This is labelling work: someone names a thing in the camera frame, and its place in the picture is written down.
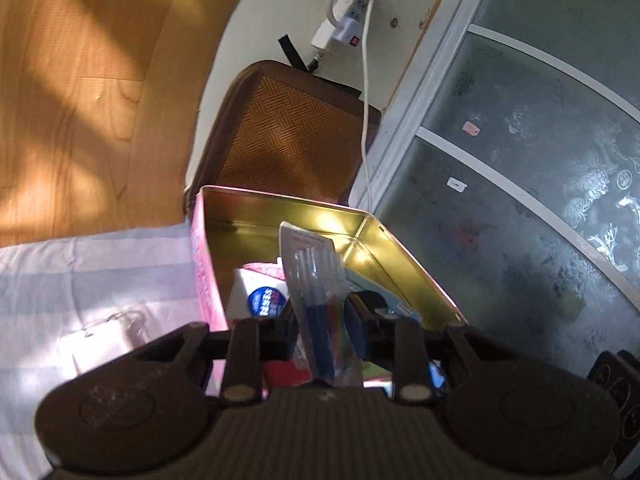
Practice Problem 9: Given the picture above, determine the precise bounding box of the white power strip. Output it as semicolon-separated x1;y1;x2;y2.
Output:
310;0;369;54

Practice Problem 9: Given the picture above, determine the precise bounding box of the pink metal tin box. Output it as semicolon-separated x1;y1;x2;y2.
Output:
188;184;469;396

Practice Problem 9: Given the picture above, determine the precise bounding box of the striped bed sheet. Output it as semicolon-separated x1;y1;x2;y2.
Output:
1;223;200;479

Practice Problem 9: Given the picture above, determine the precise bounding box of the round blue white badge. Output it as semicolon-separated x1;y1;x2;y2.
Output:
246;286;288;318

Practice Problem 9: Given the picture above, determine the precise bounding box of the frosted glass sliding door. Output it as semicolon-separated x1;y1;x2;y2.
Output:
350;0;639;374

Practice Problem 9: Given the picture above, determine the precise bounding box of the brown woven seat cushion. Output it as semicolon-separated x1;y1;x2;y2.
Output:
184;61;382;214

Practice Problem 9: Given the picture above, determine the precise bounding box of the packaged pens blister pack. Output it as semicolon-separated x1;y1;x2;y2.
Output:
279;222;362;387

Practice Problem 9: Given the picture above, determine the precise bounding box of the wood pattern floor sheet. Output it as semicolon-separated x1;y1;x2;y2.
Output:
1;0;240;246

